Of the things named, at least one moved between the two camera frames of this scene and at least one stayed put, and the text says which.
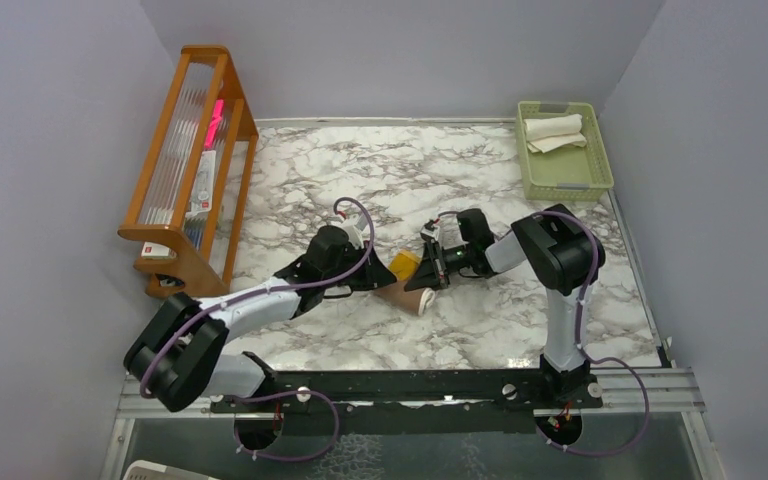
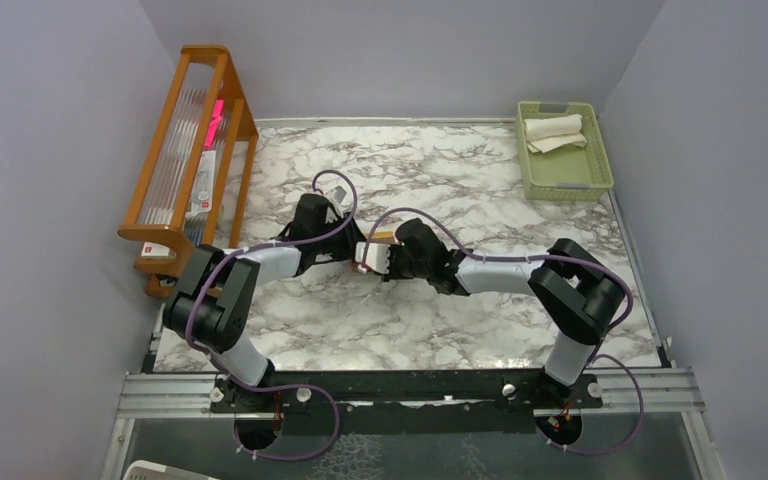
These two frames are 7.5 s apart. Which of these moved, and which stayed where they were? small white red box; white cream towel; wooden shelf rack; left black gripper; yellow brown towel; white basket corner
Moved: left black gripper; yellow brown towel
Stayed: small white red box; white cream towel; white basket corner; wooden shelf rack
